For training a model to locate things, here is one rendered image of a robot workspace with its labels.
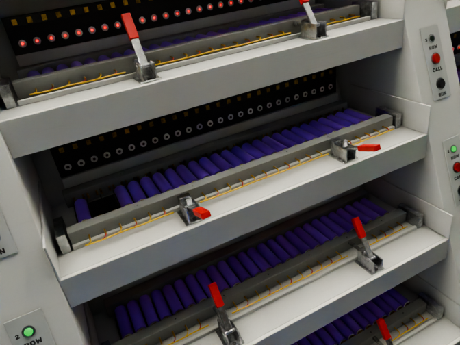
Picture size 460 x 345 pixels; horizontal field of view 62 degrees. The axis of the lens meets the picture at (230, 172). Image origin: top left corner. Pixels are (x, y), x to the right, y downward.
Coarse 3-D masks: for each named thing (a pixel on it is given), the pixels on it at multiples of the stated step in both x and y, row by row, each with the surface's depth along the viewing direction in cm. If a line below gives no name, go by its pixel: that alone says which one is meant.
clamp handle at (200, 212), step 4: (188, 200) 51; (188, 204) 52; (192, 204) 52; (188, 208) 51; (192, 208) 50; (196, 208) 48; (200, 208) 48; (204, 208) 47; (196, 212) 47; (200, 212) 46; (204, 212) 45; (208, 212) 45; (200, 216) 46; (204, 216) 45; (208, 216) 45
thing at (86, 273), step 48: (336, 96) 78; (384, 96) 71; (192, 144) 68; (384, 144) 64; (240, 192) 57; (288, 192) 56; (336, 192) 60; (48, 240) 46; (144, 240) 50; (192, 240) 51; (96, 288) 48
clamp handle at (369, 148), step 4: (344, 144) 60; (364, 144) 57; (368, 144) 56; (372, 144) 55; (376, 144) 54; (344, 148) 60; (348, 148) 59; (352, 148) 58; (356, 148) 58; (360, 148) 57; (364, 148) 56; (368, 148) 55; (372, 148) 54; (376, 148) 54; (380, 148) 54
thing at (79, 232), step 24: (384, 120) 67; (312, 144) 62; (240, 168) 58; (264, 168) 59; (288, 168) 59; (168, 192) 55; (192, 192) 55; (96, 216) 52; (120, 216) 52; (144, 216) 53; (72, 240) 50
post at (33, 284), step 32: (0, 160) 42; (32, 160) 61; (0, 192) 42; (32, 192) 49; (32, 224) 44; (32, 256) 44; (0, 288) 43; (32, 288) 44; (0, 320) 43; (64, 320) 46
